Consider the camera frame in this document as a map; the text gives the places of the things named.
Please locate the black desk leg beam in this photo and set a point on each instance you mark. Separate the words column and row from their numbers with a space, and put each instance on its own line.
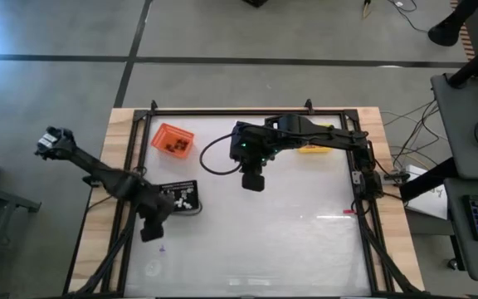
column 430, row 178

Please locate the red marker pen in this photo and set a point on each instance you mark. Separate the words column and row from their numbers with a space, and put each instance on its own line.
column 349, row 212

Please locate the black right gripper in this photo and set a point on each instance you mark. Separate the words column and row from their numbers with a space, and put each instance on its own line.
column 253, row 182

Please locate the black frame clamp knob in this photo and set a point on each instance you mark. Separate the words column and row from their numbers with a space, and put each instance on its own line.
column 308, row 106
column 153, row 104

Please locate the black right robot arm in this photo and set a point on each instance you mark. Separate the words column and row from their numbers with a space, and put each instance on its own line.
column 326, row 135

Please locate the black corner bracket plate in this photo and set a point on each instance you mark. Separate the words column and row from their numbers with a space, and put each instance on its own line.
column 140, row 115
column 352, row 114

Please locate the grey metal mounting plate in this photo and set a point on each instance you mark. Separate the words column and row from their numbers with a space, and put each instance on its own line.
column 356, row 178

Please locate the grey desk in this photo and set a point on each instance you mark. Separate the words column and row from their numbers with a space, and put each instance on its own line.
column 457, row 232
column 467, row 112

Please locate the black plastic basket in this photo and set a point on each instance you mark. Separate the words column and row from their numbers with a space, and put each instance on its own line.
column 191, row 184

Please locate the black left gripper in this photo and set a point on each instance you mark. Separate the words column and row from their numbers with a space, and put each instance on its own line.
column 152, row 232

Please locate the clear round plastic disc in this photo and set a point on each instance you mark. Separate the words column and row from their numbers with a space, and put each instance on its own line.
column 153, row 268

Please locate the yellow plastic basket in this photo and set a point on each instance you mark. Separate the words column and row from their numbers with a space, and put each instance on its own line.
column 313, row 149

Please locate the orange plastic basket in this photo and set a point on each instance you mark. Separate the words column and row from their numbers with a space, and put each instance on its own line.
column 162, row 133

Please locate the black caster wheel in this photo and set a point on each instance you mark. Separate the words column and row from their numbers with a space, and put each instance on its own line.
column 453, row 264

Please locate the white power adapter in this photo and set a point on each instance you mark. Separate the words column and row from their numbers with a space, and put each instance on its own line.
column 399, row 3

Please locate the white paper sheet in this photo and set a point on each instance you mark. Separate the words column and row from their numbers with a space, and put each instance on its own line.
column 430, row 203

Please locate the wooden stick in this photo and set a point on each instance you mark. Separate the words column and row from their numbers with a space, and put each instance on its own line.
column 365, row 10

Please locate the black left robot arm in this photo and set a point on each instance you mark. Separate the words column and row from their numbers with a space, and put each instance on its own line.
column 98, row 168

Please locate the black stand leg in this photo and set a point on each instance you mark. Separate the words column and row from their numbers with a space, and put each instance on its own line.
column 444, row 33
column 475, row 62

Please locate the black aluminium table frame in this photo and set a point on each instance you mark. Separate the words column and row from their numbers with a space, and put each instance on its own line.
column 243, row 112

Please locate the white power box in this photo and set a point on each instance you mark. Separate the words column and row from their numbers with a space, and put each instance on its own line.
column 415, row 172

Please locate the grey metal stand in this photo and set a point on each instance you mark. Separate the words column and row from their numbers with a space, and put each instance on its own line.
column 15, row 200

